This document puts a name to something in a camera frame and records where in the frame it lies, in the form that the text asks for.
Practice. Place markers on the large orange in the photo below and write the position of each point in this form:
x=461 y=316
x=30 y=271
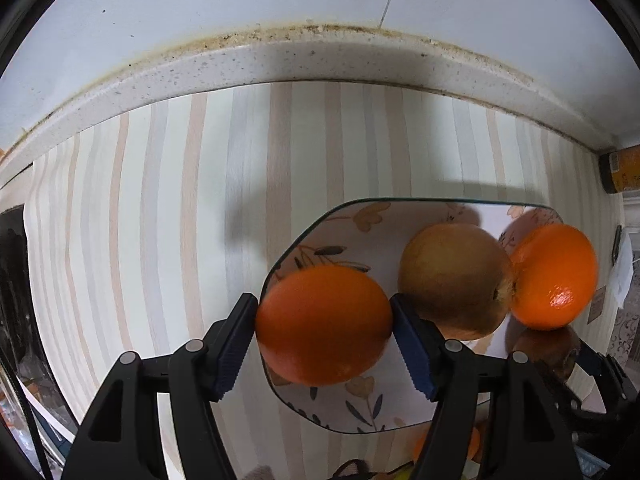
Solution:
x=322 y=327

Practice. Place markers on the floral ceramic plate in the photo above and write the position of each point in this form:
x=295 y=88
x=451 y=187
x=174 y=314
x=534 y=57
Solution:
x=340 y=240

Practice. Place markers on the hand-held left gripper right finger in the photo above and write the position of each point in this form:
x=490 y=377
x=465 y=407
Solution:
x=416 y=357

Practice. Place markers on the dark soy sauce bottle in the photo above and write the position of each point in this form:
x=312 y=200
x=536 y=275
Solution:
x=622 y=170

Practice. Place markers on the brown label sticker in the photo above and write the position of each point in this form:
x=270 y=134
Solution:
x=598 y=304

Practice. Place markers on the brown round fruit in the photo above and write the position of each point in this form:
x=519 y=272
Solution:
x=450 y=275

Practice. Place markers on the striped table cover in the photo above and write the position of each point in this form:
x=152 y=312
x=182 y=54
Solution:
x=175 y=210

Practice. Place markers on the medium orange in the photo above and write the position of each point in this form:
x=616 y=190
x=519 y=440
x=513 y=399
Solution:
x=555 y=270

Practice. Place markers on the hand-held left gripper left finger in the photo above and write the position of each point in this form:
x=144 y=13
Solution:
x=234 y=356

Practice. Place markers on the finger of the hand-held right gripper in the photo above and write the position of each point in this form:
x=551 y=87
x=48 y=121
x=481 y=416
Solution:
x=590 y=364

